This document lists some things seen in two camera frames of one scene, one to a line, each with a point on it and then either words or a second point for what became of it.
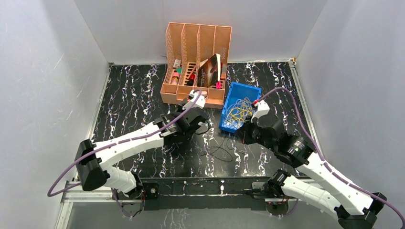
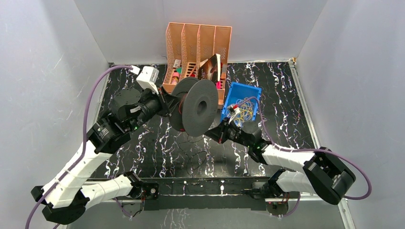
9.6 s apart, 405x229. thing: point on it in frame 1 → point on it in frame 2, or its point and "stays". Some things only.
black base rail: [205, 194] stays
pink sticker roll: [175, 78] stays
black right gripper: [243, 132] → [218, 134]
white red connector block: [263, 109] → [237, 110]
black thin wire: [218, 147] → [196, 161]
